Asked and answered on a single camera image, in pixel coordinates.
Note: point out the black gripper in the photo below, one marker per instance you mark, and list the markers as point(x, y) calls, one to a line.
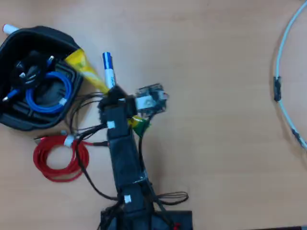
point(115, 110)

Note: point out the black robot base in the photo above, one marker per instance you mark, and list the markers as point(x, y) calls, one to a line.
point(177, 218)

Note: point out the blue whiteboard marker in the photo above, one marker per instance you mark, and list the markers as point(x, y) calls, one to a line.
point(108, 67)

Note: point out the black storage case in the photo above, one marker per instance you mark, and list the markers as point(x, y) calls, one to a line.
point(48, 36)

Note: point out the white marker with red cap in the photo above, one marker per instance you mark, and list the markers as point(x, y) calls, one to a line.
point(9, 28)

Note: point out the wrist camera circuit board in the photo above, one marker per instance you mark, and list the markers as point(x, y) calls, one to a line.
point(151, 100)

